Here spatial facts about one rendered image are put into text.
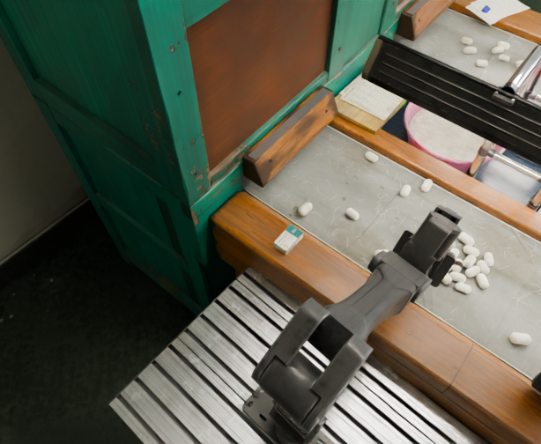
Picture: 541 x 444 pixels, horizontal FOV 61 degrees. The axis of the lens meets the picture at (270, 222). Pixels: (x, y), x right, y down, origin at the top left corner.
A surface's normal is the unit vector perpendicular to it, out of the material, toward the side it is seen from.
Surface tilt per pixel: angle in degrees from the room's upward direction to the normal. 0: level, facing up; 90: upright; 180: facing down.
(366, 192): 0
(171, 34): 90
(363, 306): 31
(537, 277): 0
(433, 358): 0
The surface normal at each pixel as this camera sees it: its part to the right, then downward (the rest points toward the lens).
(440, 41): 0.00, -0.55
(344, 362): -0.38, -0.12
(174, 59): 0.78, 0.52
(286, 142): 0.72, 0.27
